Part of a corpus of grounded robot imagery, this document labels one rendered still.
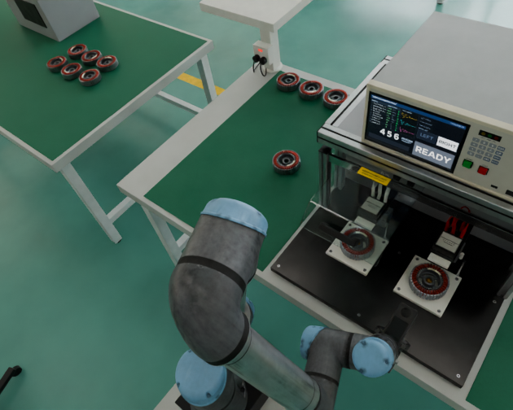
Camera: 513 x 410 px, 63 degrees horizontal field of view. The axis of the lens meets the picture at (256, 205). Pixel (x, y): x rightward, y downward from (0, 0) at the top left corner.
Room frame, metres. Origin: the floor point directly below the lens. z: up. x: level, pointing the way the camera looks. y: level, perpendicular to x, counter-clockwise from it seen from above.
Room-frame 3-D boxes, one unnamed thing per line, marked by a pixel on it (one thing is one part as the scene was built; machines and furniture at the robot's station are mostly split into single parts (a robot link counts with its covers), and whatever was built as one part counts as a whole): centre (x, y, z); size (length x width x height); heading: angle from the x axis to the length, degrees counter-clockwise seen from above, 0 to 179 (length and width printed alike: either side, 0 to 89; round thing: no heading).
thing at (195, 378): (0.32, 0.20, 1.01); 0.13 x 0.12 x 0.14; 152
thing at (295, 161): (1.15, -0.15, 0.77); 0.11 x 0.11 x 0.04
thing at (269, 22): (1.67, -0.19, 0.98); 0.37 x 0.35 x 0.46; 43
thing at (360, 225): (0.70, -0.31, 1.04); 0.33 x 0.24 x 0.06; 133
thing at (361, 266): (0.70, -0.30, 0.78); 0.15 x 0.15 x 0.01; 43
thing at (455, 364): (0.62, -0.39, 0.76); 0.64 x 0.47 x 0.02; 43
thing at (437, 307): (0.53, -0.46, 0.78); 0.15 x 0.15 x 0.01; 43
